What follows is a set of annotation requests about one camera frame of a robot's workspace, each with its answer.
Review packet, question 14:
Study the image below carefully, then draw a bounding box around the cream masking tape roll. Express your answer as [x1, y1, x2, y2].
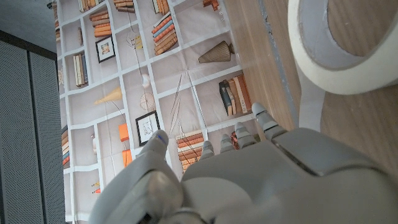
[287, 0, 398, 132]

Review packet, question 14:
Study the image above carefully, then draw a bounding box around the grey perforated wall panel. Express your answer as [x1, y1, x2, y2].
[0, 29, 67, 224]

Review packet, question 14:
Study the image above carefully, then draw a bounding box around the printed bookshelf backdrop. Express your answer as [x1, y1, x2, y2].
[51, 0, 265, 224]

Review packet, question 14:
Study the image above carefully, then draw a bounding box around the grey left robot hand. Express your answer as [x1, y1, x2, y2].
[88, 102, 398, 224]

